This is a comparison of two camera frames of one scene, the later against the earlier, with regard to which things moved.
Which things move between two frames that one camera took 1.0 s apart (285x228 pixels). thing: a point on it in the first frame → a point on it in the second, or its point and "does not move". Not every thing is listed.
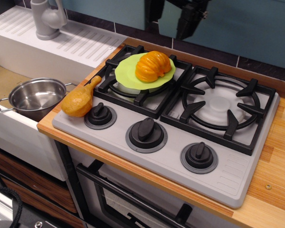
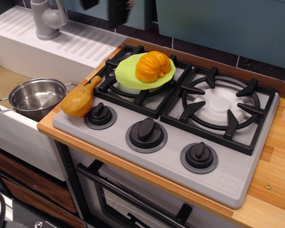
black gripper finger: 189,20 → 118,11
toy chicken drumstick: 78,102 does not move
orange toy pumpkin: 152,65 does not move
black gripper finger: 153,9 → 87,4
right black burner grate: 226,108 does not move
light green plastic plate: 125,74 does not move
